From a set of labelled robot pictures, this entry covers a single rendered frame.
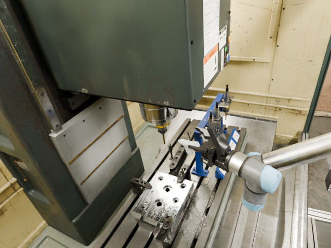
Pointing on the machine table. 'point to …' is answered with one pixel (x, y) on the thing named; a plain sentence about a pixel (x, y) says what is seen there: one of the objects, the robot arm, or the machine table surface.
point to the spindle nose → (157, 113)
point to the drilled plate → (159, 189)
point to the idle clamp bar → (177, 159)
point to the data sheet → (211, 24)
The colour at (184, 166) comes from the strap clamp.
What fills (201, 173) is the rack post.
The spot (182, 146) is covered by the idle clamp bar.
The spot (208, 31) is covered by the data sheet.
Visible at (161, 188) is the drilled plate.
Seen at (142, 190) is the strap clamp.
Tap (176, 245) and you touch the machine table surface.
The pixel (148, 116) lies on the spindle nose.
